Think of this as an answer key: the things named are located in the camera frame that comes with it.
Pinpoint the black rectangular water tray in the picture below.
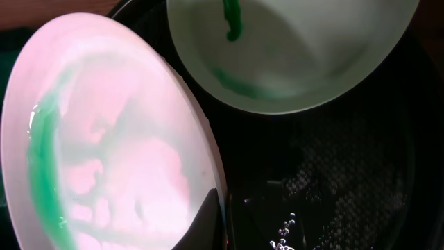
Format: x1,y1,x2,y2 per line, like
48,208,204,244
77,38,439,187
0,26,35,115

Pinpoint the white plate green stain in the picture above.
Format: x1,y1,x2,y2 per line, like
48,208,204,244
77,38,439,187
1,12,228,249

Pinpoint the light green plate green stain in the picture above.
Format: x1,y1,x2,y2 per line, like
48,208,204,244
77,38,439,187
166,0,419,114

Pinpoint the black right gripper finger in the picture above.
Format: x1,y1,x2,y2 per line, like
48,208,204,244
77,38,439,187
173,188,227,250

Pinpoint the round black tray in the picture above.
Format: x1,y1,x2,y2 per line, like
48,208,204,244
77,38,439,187
110,0,443,249

